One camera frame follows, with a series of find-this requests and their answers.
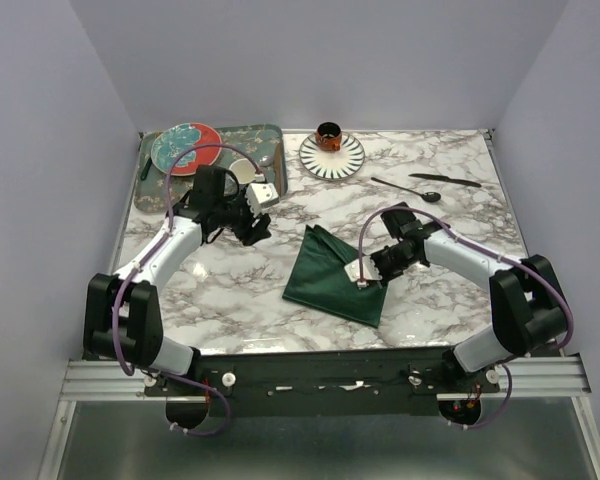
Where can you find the white striped saucer plate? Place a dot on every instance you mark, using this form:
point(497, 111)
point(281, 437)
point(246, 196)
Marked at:
point(336, 165)

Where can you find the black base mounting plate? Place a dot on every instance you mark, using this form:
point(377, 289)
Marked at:
point(367, 382)

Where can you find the red and teal plate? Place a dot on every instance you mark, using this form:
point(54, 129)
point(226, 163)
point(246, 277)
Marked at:
point(193, 144)

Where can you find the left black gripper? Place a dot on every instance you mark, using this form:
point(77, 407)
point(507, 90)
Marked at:
point(248, 234)

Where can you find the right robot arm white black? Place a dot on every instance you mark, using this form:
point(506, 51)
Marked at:
point(528, 308)

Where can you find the brown glazed cup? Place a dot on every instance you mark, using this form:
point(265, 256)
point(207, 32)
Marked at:
point(328, 136)

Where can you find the cream mug with teal handle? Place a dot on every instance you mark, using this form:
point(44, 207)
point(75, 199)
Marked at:
point(244, 171)

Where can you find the green handled utensil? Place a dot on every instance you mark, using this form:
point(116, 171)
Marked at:
point(146, 168)

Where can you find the black knife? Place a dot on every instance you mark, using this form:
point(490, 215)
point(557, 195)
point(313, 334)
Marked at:
point(446, 179)

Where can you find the floral teal serving tray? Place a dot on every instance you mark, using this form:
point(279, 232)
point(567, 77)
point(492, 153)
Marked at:
point(238, 142)

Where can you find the black spoon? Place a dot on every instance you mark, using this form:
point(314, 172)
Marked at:
point(428, 197)

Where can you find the aluminium frame rail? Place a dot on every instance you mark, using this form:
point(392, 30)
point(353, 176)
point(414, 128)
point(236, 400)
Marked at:
point(103, 381)

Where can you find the dark green cloth napkin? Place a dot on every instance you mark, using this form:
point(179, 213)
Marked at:
point(318, 280)

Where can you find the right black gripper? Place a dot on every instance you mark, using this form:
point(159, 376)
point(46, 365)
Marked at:
point(385, 276)

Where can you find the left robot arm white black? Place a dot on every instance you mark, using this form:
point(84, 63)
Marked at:
point(123, 317)

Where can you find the silver spoon on tray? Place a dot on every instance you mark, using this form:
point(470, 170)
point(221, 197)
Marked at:
point(266, 161)

